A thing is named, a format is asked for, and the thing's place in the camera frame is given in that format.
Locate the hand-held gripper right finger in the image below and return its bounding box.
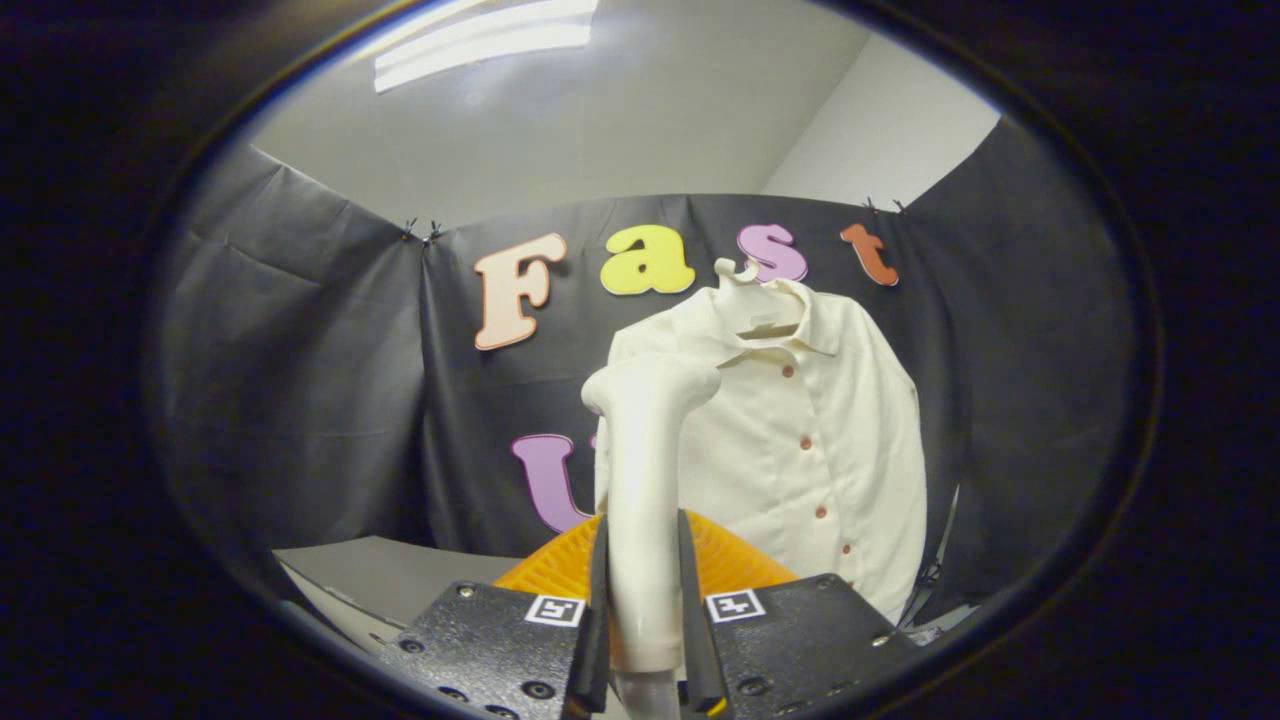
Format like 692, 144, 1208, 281
678, 508, 926, 720

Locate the ceiling light panel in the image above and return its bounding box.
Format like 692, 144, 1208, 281
373, 0, 601, 94

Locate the thin white pole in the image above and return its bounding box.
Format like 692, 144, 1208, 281
930, 483, 963, 591

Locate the black cable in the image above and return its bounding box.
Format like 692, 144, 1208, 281
900, 562, 946, 626

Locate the black backdrop cloth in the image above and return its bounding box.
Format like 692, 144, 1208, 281
150, 115, 1136, 631

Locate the grey cabinet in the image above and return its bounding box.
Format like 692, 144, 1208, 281
272, 535, 521, 656

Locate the cream button shirt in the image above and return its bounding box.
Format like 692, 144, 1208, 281
595, 278, 929, 623

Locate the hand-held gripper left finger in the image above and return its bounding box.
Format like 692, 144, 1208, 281
370, 513, 613, 720

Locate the white clothes hanger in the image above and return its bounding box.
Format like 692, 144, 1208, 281
713, 258, 806, 336

